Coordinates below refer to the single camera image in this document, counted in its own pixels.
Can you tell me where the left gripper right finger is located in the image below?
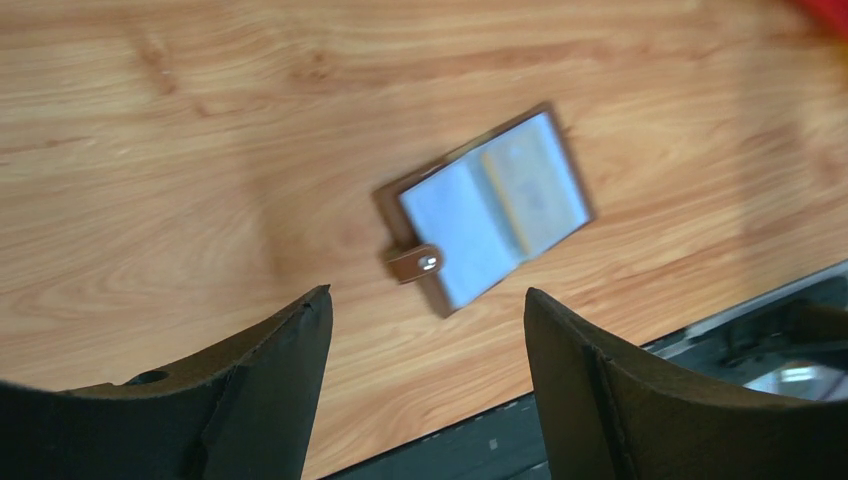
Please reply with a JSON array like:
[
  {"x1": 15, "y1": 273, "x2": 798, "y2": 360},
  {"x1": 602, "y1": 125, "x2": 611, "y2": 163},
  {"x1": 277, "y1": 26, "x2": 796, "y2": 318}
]
[{"x1": 524, "y1": 288, "x2": 847, "y2": 479}]

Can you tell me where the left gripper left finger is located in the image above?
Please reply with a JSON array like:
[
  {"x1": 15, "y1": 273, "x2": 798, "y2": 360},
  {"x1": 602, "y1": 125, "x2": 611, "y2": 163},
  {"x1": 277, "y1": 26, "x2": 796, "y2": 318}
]
[{"x1": 1, "y1": 286, "x2": 333, "y2": 479}]

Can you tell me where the brown leather card holder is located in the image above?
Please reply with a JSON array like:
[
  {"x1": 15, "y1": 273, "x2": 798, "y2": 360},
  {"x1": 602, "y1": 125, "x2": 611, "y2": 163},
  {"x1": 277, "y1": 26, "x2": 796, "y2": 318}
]
[{"x1": 373, "y1": 101, "x2": 596, "y2": 318}]

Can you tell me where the red plastic bin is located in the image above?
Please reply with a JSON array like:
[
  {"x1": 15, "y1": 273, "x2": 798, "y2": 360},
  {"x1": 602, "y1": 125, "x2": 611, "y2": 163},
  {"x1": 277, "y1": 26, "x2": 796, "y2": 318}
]
[{"x1": 796, "y1": 0, "x2": 848, "y2": 38}]

